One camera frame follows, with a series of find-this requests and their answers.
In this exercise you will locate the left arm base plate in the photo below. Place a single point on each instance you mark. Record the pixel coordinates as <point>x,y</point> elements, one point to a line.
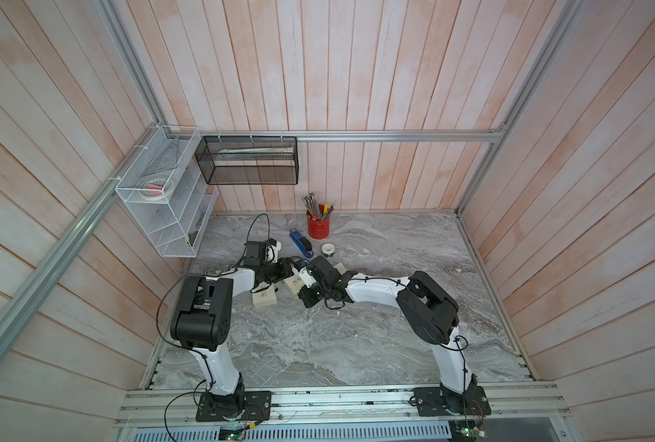
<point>240,406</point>

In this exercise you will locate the black mesh wall basket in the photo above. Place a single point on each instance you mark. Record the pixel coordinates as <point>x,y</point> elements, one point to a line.
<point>248,160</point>

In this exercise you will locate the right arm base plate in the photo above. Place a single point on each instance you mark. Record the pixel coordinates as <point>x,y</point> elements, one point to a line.
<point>439,401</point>

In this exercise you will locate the large cream jewelry box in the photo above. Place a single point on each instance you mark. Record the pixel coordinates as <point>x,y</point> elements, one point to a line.
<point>341,268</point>

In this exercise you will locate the green sticker roll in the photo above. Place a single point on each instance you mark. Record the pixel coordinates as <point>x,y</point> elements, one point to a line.
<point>328,250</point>

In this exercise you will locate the pens in cup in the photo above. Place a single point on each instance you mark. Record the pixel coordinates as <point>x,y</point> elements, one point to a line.
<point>316,211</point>

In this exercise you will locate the aluminium front rail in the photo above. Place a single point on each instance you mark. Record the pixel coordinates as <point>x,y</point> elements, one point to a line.
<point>347,404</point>

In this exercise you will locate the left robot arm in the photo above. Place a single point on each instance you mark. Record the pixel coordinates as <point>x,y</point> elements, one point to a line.
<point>200,323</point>

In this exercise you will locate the white wire wall shelf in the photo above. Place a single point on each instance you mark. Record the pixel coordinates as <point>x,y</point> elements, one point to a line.
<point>175,226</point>

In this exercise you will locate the tape roll on shelf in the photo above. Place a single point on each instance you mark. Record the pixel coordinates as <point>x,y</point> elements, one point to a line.
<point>155,189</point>

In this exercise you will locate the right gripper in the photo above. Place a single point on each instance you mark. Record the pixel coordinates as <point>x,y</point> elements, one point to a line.
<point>304,296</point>

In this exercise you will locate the red pen holder cup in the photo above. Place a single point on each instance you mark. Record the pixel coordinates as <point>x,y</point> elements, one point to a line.
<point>318,226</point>

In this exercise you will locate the small cream jewelry box front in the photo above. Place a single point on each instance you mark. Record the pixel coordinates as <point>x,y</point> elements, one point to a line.
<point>264,296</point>

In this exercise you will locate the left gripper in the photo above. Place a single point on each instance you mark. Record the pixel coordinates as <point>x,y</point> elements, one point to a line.
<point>285,269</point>

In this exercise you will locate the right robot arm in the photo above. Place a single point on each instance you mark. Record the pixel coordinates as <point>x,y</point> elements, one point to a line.
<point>429,310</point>

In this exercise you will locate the blue stapler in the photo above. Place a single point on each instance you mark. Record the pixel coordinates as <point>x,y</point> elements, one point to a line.
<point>303,244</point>

